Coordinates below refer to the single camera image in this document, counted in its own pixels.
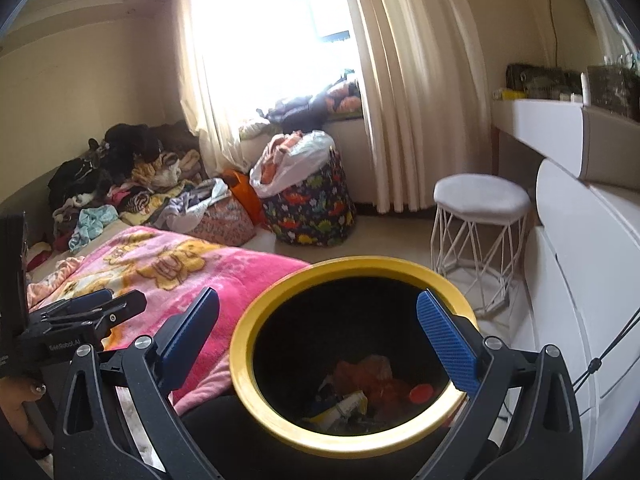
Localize red plastic bottle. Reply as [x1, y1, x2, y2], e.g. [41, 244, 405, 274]
[408, 382, 435, 405]

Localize yellow rimmed black trash bin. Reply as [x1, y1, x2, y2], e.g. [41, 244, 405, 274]
[230, 256, 473, 460]

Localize person hand painted nails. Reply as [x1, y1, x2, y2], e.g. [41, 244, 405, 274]
[0, 377, 51, 460]

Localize light blue garment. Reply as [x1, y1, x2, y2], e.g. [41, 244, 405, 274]
[68, 205, 118, 254]

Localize pink cartoon fleece blanket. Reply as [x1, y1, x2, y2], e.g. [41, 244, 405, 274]
[28, 226, 306, 414]

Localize white dressing table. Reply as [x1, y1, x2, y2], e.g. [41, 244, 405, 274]
[491, 100, 639, 478]

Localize red plastic wrapper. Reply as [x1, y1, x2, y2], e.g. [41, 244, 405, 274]
[332, 354, 410, 410]

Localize yellow snack wrapper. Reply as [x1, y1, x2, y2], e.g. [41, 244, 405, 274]
[308, 390, 368, 425]

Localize pile of clothes on bed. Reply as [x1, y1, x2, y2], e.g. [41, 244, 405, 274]
[48, 122, 205, 252]

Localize floral fabric bag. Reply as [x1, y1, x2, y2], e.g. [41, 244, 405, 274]
[159, 176, 257, 248]

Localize orange bag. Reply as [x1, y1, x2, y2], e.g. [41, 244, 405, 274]
[221, 169, 266, 228]

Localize dinosaur print laundry basket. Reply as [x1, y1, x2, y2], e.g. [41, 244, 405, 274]
[260, 148, 357, 247]

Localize white plastic bag with clothes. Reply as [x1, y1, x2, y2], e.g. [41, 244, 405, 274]
[250, 130, 335, 198]

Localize clothes on window sill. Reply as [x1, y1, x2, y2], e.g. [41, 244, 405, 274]
[239, 78, 362, 140]

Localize dark items on dresser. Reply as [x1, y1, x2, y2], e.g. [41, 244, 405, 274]
[492, 64, 639, 122]

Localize cream curtain left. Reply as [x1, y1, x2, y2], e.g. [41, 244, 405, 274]
[171, 0, 250, 176]

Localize cream curtain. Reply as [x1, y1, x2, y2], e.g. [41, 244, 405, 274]
[171, 0, 250, 176]
[346, 0, 491, 214]

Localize cream curtain right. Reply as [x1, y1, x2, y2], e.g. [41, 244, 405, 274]
[346, 0, 491, 214]

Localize black cable on floor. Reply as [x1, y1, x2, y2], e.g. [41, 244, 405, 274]
[572, 309, 640, 396]

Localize white wire frame stool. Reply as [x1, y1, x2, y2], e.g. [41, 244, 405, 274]
[430, 174, 532, 318]

